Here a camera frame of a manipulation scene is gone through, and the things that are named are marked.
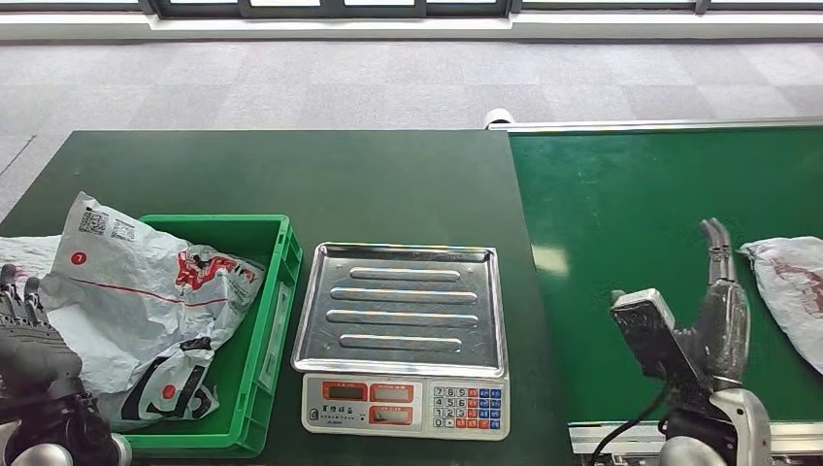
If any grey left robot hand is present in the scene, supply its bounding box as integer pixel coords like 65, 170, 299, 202
0, 263, 84, 400

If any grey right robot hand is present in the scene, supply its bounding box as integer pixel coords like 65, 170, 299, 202
675, 218, 751, 390

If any white parcel bag black print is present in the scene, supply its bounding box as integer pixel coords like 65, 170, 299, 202
38, 191, 268, 433

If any grey parcel bag faded print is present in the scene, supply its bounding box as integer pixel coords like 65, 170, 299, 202
738, 236, 823, 376

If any grey parcel bag red print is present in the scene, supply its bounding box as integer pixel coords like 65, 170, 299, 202
0, 235, 62, 290

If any green plastic crate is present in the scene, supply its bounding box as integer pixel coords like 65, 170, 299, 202
121, 215, 304, 459

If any steel weighing tray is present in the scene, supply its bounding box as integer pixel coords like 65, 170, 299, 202
290, 242, 510, 381

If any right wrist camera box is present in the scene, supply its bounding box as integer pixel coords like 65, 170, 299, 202
609, 287, 715, 413

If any aluminium conveyor side rail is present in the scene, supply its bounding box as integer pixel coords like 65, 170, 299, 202
569, 420, 823, 459
488, 117, 823, 133

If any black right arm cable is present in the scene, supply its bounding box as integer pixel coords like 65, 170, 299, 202
588, 385, 674, 466

